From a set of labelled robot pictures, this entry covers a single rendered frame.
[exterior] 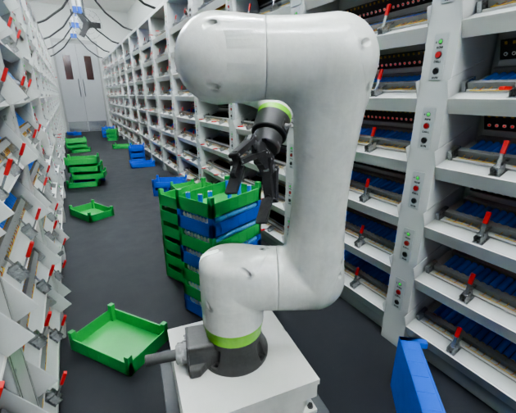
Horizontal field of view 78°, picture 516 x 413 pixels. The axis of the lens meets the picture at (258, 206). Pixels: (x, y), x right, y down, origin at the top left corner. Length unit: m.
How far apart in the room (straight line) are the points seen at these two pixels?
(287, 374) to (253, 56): 0.59
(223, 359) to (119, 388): 0.63
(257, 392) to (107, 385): 0.71
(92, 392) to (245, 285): 0.82
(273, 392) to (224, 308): 0.19
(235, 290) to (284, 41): 0.42
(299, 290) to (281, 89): 0.36
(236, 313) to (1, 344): 0.39
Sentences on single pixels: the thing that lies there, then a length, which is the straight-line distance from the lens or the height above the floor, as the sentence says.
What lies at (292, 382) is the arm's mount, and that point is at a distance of 0.73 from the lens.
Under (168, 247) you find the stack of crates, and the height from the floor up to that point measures 0.18.
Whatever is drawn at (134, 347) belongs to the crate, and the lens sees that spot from 1.41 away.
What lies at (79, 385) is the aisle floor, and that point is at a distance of 1.35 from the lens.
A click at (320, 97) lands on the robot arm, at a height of 0.91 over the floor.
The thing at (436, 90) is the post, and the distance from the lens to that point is 1.12.
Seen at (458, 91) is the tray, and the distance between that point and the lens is 1.14.
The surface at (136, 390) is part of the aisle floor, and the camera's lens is 1.27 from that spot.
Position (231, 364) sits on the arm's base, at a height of 0.40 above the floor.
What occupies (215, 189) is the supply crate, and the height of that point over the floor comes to 0.51.
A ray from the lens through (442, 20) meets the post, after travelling 1.15.
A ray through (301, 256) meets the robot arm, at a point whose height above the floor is 0.63.
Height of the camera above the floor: 0.91
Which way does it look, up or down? 19 degrees down
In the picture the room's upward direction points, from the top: straight up
